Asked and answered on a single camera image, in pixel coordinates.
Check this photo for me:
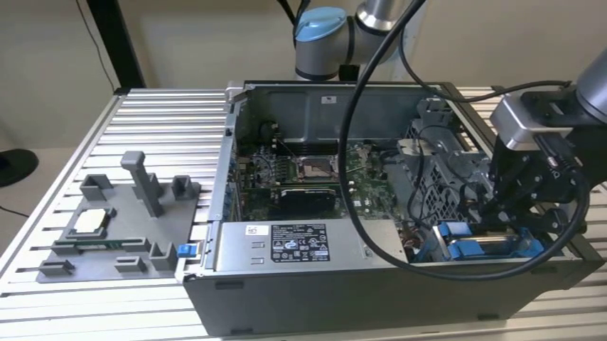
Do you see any hard disk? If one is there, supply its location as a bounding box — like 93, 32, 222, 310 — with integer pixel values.
434, 220, 546, 263

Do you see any black disk data wire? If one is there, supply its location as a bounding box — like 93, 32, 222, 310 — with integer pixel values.
458, 172, 492, 217

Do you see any green RAM stick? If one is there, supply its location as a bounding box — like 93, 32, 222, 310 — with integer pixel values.
53, 238, 146, 249

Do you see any silver CPU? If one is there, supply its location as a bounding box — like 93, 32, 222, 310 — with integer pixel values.
70, 209, 110, 232

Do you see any black wrist mount bracket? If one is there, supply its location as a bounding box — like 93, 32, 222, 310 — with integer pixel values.
518, 90, 582, 125

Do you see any grey parts rack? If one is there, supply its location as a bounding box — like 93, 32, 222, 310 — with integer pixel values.
34, 151, 205, 285

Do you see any black cable behind arm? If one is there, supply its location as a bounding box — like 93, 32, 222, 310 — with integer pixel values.
277, 0, 300, 26

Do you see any green PC motherboard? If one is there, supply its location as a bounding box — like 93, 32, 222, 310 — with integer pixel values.
234, 136, 413, 224

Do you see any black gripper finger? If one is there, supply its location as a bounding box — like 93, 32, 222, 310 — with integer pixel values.
477, 191, 513, 228
497, 193, 586, 235

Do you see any black PC case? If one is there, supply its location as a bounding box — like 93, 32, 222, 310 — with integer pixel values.
181, 80, 607, 337

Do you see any black vertical post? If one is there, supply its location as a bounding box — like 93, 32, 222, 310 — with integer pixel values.
86, 0, 146, 90

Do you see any CPU socket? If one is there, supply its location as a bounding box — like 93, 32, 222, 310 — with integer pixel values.
292, 154, 342, 181

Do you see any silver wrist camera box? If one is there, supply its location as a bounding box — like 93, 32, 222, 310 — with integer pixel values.
489, 94, 577, 151

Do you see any coloured PSU wire bundle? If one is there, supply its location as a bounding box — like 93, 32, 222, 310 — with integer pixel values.
401, 220, 434, 255

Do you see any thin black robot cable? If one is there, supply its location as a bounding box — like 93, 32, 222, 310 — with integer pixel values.
398, 21, 572, 104

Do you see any grey power supply unit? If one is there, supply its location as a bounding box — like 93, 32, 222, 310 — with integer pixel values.
210, 218, 412, 268

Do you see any black round stand foot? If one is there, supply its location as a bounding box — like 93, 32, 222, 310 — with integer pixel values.
0, 148, 39, 188

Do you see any metal disk bay cage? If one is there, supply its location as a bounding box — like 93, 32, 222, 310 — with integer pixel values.
394, 96, 497, 230

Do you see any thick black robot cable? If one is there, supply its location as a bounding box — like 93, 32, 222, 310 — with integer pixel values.
336, 0, 594, 282

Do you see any black graphics card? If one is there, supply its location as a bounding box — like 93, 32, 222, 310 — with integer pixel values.
241, 187, 340, 218

